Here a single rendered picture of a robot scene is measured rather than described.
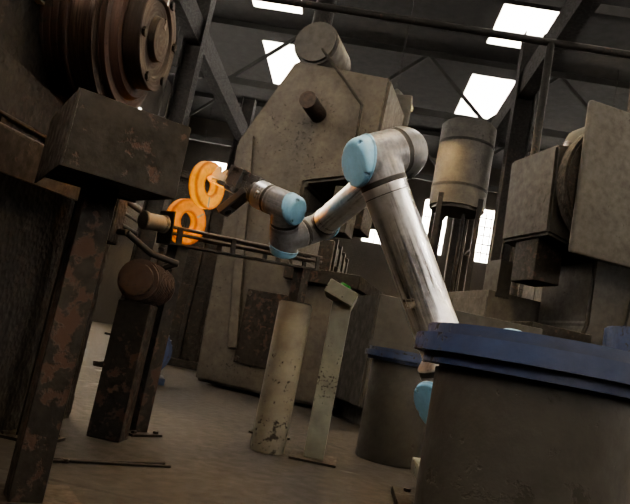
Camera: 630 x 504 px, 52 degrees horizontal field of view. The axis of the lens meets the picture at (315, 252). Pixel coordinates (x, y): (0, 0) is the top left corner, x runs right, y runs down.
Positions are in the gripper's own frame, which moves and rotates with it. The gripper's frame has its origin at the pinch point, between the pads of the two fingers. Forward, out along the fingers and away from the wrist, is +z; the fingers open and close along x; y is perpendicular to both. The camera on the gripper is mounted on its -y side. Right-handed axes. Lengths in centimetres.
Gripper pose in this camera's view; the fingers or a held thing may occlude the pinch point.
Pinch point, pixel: (209, 179)
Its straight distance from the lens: 217.2
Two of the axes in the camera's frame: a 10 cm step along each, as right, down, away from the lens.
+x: -4.4, -2.3, -8.7
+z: -7.9, -3.7, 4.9
